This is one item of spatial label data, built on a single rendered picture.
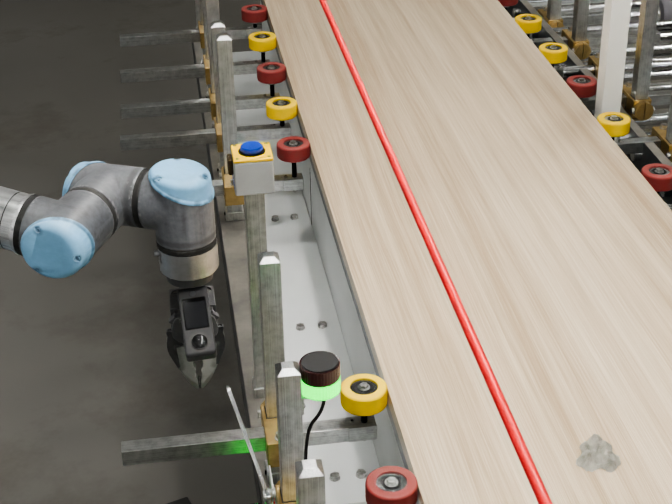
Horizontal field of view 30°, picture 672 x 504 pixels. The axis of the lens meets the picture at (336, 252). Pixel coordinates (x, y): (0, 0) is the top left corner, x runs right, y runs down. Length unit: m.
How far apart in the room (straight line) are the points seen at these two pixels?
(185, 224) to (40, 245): 0.21
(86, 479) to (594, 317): 1.60
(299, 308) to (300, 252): 0.26
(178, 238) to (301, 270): 1.20
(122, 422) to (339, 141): 1.10
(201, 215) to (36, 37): 4.76
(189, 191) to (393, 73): 1.66
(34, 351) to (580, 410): 2.22
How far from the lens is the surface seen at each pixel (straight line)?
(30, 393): 3.79
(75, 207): 1.80
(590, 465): 2.00
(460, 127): 3.09
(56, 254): 1.77
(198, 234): 1.85
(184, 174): 1.84
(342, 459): 2.44
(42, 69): 6.13
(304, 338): 2.78
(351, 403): 2.12
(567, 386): 2.18
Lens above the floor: 2.16
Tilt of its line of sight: 30 degrees down
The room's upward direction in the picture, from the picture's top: 1 degrees counter-clockwise
